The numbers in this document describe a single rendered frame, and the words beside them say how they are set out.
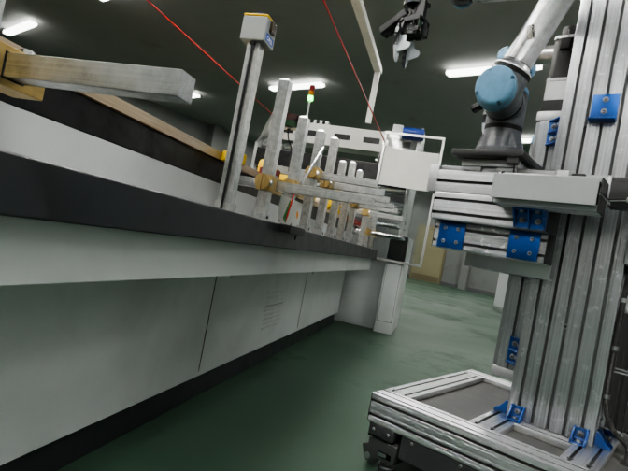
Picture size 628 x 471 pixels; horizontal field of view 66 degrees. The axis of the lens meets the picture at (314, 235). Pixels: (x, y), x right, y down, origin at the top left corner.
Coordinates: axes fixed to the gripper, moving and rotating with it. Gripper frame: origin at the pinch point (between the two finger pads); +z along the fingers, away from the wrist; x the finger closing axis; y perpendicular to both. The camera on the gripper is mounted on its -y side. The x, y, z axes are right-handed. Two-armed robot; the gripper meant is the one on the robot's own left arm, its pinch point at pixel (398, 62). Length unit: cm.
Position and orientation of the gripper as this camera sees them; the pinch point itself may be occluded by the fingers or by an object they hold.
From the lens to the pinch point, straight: 175.3
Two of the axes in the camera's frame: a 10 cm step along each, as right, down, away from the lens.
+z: -1.8, 9.8, -0.2
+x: 6.2, 1.3, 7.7
